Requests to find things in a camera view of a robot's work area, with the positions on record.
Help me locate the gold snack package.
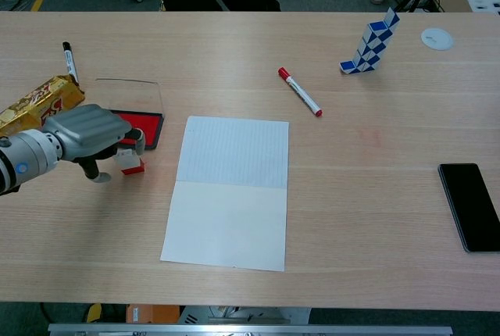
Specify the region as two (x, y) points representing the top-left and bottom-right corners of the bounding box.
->
(0, 74), (86, 138)

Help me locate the red ink pad clear lid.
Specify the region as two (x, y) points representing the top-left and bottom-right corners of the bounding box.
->
(95, 77), (166, 152)

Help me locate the black whiteboard marker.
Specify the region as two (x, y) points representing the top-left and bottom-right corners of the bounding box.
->
(62, 41), (80, 84)

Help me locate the aluminium rail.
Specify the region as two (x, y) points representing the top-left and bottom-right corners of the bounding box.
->
(47, 323), (454, 336)

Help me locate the orange box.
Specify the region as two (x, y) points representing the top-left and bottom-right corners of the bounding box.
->
(125, 303), (181, 324)

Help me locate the white paper sheet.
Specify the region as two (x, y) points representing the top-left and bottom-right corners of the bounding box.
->
(159, 115), (291, 273)

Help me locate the grey table grommet cap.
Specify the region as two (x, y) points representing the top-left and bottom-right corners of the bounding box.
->
(420, 27), (454, 52)

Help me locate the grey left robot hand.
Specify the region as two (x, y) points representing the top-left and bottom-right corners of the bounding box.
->
(41, 103), (147, 184)

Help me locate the yellow object under table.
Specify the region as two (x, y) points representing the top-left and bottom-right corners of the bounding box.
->
(85, 303), (103, 323)

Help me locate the black smartphone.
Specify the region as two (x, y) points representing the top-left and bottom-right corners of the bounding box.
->
(437, 163), (500, 254)

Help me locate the blue white snake puzzle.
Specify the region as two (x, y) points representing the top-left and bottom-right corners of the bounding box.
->
(339, 6), (402, 76)

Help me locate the small red white stamp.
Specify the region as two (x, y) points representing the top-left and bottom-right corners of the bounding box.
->
(113, 148), (146, 176)

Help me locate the red whiteboard marker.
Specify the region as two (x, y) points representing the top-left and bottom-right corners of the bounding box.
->
(277, 66), (323, 118)

